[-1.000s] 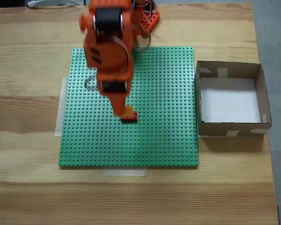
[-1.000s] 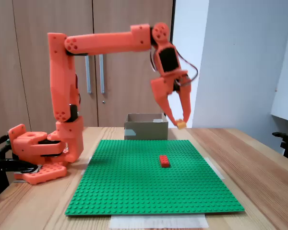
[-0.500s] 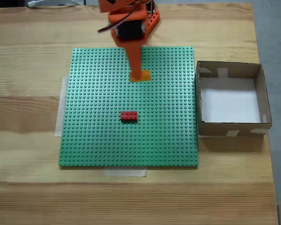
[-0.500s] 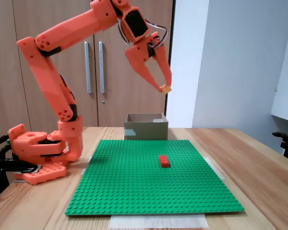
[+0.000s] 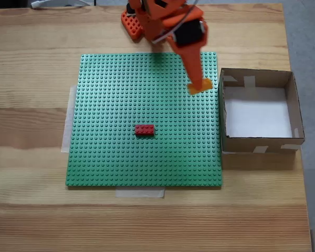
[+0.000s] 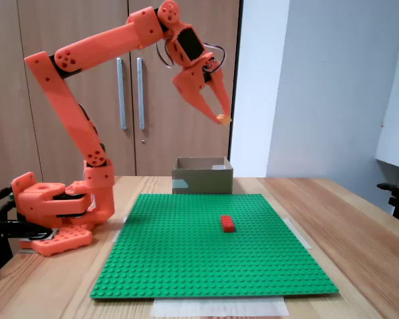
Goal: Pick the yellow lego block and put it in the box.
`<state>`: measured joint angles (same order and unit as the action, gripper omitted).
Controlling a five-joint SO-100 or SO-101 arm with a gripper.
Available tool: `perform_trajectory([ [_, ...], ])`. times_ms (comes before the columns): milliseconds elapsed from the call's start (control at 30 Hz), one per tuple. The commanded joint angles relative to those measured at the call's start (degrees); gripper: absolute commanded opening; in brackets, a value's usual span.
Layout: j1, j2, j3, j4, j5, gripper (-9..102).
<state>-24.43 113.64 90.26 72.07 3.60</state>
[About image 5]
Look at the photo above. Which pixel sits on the white curved object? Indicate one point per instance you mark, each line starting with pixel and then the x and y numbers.
pixel 42 3

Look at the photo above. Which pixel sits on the red lego block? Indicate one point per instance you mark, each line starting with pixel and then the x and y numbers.
pixel 145 130

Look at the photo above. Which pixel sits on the yellow lego block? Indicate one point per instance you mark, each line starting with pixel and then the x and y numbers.
pixel 207 84

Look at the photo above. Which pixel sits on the green lego baseplate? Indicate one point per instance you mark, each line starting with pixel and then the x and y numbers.
pixel 107 131

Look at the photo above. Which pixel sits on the white paper sheet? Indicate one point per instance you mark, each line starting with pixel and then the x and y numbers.
pixel 257 115

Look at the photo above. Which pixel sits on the masking tape strip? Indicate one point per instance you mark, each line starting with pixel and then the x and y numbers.
pixel 139 193
pixel 67 126

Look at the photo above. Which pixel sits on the open cardboard box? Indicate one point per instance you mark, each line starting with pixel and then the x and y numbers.
pixel 298 105

